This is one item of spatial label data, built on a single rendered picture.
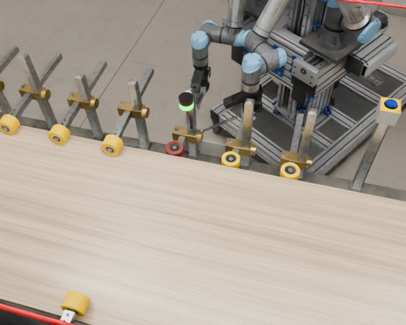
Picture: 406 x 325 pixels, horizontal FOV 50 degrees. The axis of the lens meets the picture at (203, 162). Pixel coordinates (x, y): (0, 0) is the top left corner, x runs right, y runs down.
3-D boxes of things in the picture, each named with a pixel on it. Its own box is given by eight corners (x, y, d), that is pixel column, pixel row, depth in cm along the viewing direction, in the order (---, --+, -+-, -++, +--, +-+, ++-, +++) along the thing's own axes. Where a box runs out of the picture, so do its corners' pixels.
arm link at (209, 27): (225, 35, 206) (218, 49, 200) (202, 31, 209) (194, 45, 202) (225, 20, 200) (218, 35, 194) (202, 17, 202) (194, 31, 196)
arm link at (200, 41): (211, 30, 193) (204, 42, 188) (211, 50, 202) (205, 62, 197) (194, 27, 195) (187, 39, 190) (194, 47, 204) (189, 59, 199)
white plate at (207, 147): (176, 147, 214) (174, 134, 206) (227, 157, 209) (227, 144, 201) (175, 148, 214) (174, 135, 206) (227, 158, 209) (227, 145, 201)
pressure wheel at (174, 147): (170, 154, 199) (168, 138, 190) (187, 158, 197) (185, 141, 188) (165, 167, 194) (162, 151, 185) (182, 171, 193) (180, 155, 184)
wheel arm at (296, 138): (296, 118, 212) (297, 111, 209) (303, 119, 211) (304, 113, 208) (281, 189, 186) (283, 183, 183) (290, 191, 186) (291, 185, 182)
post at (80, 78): (100, 143, 227) (77, 71, 189) (106, 144, 226) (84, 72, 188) (97, 147, 225) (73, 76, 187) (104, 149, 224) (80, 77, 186)
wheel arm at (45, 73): (57, 57, 224) (55, 51, 221) (63, 58, 223) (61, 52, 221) (5, 126, 195) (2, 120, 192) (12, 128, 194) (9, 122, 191)
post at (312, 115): (292, 178, 206) (309, 106, 169) (299, 180, 206) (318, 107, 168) (291, 184, 204) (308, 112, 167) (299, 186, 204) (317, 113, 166)
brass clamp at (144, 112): (123, 107, 201) (121, 99, 197) (150, 112, 199) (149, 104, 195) (118, 116, 198) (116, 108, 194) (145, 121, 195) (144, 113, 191)
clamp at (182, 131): (176, 132, 204) (174, 124, 200) (203, 137, 202) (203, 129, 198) (172, 140, 201) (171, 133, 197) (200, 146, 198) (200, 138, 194)
